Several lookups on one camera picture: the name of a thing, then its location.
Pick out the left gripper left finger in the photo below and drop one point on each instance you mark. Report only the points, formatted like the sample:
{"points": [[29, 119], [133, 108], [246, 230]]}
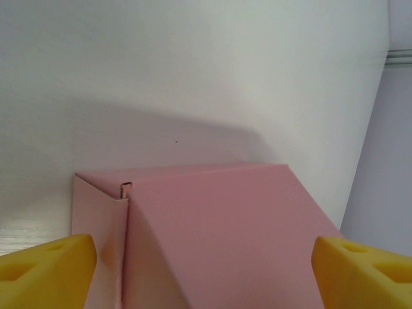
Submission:
{"points": [[45, 277]]}

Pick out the right aluminium side rail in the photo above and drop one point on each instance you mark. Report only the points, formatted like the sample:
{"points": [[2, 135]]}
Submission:
{"points": [[399, 57]]}

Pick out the pink paper box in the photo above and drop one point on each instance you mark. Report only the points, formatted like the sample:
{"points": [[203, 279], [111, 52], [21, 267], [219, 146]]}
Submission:
{"points": [[219, 238]]}

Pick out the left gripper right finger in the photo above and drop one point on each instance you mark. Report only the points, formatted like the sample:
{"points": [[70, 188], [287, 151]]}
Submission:
{"points": [[363, 280]]}

